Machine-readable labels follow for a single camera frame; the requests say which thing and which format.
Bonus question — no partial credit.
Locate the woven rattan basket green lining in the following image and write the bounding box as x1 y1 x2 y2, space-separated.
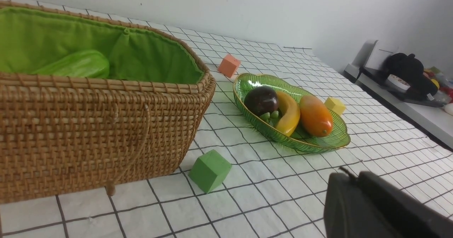
0 0 216 204

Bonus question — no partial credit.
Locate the purple toy mangosteen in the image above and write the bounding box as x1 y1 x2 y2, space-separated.
243 86 280 122

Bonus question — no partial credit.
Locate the yellow foam cube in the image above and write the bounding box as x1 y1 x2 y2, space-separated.
324 97 346 116

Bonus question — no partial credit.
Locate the white side shelf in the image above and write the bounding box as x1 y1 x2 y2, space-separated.
343 40 453 150

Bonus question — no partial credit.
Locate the orange foam cube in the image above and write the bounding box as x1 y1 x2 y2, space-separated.
217 53 241 78

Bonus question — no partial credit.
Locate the white grid tablecloth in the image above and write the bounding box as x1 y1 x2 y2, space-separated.
1 0 453 238

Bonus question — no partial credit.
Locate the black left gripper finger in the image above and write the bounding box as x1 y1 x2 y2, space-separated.
323 167 453 238

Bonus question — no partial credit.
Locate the yellow toy banana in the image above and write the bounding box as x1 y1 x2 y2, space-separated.
274 91 300 137

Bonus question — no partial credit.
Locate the green foam cube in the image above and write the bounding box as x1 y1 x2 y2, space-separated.
188 149 232 193

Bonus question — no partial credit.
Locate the orange yellow toy mango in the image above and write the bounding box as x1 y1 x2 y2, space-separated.
299 95 333 137

